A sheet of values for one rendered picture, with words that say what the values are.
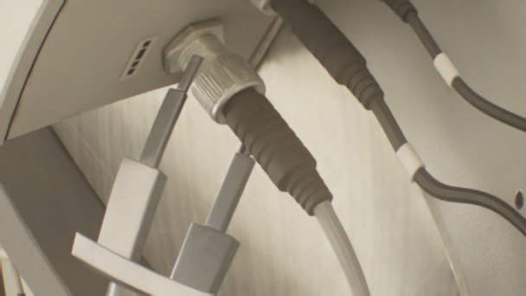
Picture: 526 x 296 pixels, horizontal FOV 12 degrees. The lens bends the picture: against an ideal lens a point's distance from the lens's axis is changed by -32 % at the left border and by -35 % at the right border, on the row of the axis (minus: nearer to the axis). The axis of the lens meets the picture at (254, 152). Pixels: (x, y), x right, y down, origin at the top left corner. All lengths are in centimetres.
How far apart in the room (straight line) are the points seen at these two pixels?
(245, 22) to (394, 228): 7
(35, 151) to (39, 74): 15
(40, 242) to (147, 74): 9
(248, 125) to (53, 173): 13
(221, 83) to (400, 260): 7
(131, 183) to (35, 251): 11
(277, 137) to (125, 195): 4
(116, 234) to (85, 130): 14
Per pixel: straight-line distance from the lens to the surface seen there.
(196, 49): 87
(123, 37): 86
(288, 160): 86
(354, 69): 83
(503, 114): 79
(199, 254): 89
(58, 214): 96
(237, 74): 87
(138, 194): 84
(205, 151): 93
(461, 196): 81
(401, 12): 81
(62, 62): 84
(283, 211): 92
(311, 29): 84
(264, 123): 86
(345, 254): 85
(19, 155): 98
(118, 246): 84
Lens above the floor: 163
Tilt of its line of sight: 9 degrees down
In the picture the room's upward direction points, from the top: 5 degrees counter-clockwise
